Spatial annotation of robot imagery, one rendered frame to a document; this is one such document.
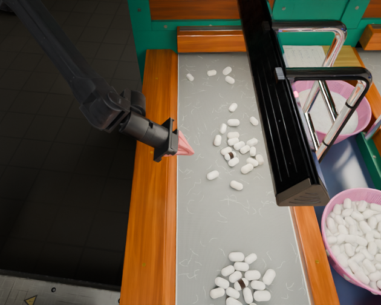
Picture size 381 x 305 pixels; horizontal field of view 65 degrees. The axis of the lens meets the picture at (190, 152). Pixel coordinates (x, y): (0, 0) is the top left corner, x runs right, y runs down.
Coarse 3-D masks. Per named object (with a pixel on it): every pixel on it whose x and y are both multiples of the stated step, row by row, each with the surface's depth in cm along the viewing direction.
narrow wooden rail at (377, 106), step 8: (360, 64) 109; (344, 80) 112; (352, 80) 107; (376, 88) 102; (368, 96) 100; (376, 96) 100; (376, 104) 97; (376, 112) 96; (368, 128) 98; (376, 136) 94; (376, 144) 94
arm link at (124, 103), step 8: (112, 96) 63; (120, 96) 66; (128, 96) 72; (136, 96) 73; (144, 96) 75; (112, 104) 63; (120, 104) 64; (128, 104) 66; (136, 104) 71; (144, 104) 73; (128, 112) 65; (144, 112) 72; (120, 120) 66; (112, 128) 68
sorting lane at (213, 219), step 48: (192, 96) 103; (240, 96) 103; (192, 144) 91; (192, 192) 82; (240, 192) 82; (192, 240) 74; (240, 240) 74; (288, 240) 74; (192, 288) 68; (288, 288) 68
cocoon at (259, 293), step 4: (256, 292) 66; (260, 292) 66; (264, 292) 66; (268, 292) 66; (256, 296) 66; (260, 296) 65; (264, 296) 65; (268, 296) 65; (256, 300) 66; (260, 300) 65; (264, 300) 66; (268, 300) 66
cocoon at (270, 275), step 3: (267, 270) 69; (270, 270) 69; (273, 270) 69; (267, 273) 68; (270, 273) 68; (273, 273) 68; (264, 276) 68; (267, 276) 68; (270, 276) 68; (273, 276) 68; (264, 279) 68; (267, 279) 67; (270, 279) 67; (264, 282) 68; (267, 282) 67; (270, 282) 67
